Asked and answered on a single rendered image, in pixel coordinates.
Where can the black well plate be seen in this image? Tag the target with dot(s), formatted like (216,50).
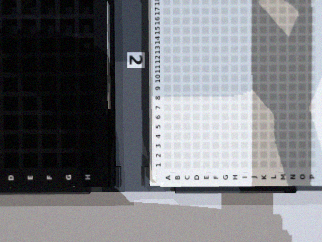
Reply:
(57,93)

